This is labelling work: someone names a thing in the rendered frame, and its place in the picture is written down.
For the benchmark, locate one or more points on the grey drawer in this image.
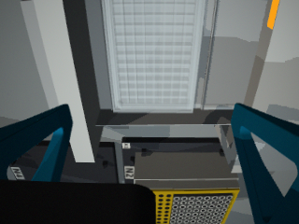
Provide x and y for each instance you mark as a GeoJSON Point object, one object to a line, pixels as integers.
{"type": "Point", "coordinates": [72, 51]}

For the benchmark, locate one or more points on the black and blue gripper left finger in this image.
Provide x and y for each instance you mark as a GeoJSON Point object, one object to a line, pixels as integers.
{"type": "Point", "coordinates": [19, 137]}

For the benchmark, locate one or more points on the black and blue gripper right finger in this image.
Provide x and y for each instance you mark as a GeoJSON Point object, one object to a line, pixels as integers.
{"type": "Point", "coordinates": [264, 195]}

